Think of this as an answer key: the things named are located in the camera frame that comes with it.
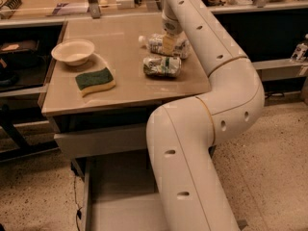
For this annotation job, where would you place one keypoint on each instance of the grey middle drawer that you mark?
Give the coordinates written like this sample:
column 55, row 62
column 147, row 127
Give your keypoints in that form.
column 102, row 141

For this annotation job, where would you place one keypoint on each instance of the black coiled wire rack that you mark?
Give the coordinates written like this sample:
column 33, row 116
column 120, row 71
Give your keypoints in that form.
column 9, row 8

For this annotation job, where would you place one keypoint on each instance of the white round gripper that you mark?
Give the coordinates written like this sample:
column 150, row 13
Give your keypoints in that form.
column 172, row 26

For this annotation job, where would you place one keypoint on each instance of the grey drawer cabinet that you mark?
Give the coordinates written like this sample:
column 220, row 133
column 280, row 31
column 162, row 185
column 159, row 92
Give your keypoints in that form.
column 102, row 106

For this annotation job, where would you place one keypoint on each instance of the grey open bottom drawer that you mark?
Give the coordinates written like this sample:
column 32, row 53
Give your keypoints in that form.
column 123, row 193

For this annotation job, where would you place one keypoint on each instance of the crushed green label can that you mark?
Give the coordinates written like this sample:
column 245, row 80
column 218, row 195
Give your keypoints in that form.
column 162, row 66

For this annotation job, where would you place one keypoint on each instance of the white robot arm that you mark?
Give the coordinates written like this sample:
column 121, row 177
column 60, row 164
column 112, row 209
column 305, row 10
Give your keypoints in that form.
column 180, row 133

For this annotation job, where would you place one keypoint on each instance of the small bottle on shelf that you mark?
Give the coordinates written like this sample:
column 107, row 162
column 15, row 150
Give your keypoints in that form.
column 300, row 50

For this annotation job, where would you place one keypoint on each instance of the white bowl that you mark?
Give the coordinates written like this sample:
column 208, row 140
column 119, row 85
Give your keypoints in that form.
column 73, row 52

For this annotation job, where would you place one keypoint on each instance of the purple white paper packet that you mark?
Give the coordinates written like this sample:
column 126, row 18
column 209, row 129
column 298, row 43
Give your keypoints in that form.
column 70, row 8

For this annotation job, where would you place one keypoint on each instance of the blue label plastic bottle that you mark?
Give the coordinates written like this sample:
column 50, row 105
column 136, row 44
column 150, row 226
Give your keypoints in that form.
column 154, row 44

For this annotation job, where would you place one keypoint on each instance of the green yellow sponge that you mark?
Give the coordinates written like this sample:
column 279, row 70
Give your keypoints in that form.
column 96, row 81

